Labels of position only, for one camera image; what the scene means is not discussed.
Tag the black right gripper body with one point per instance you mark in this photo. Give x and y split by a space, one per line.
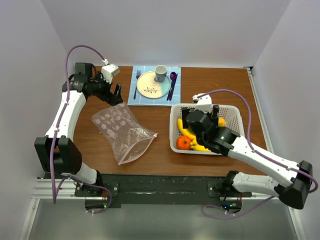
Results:
215 121

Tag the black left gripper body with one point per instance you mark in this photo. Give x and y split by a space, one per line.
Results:
101 88

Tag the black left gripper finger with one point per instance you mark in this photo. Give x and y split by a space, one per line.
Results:
114 99
117 92

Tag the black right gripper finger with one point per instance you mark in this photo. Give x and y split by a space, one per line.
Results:
215 111
184 113

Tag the yellow fake banana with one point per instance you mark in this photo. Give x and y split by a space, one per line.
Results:
185 131

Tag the orange fake fruit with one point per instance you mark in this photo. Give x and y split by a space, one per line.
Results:
184 143

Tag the clear polka dot zip bag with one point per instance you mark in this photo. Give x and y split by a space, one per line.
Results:
128 139

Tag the yellow fake corn cob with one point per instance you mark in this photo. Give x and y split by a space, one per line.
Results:
196 147

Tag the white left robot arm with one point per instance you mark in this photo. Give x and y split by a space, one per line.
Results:
56 150

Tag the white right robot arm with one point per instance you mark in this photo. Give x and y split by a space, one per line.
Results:
287 180

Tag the white perforated plastic basket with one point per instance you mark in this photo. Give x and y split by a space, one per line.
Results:
229 113

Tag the light blue checked placemat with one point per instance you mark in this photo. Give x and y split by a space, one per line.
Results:
160 102

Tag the cream and teal plate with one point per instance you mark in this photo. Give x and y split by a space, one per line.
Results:
148 88

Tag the purple metal fork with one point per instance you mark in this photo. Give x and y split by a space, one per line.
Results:
138 74

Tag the purple metal spoon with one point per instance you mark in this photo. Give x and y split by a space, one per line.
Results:
172 82

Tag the grey ceramic mug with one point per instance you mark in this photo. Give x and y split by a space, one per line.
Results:
160 73

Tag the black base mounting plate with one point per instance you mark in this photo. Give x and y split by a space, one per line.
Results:
128 189

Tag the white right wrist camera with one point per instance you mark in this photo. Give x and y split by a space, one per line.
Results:
203 102

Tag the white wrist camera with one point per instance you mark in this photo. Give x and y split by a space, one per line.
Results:
109 71
203 102

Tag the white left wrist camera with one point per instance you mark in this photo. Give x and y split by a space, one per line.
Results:
109 71

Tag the aluminium frame rail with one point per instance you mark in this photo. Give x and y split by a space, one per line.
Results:
77 215

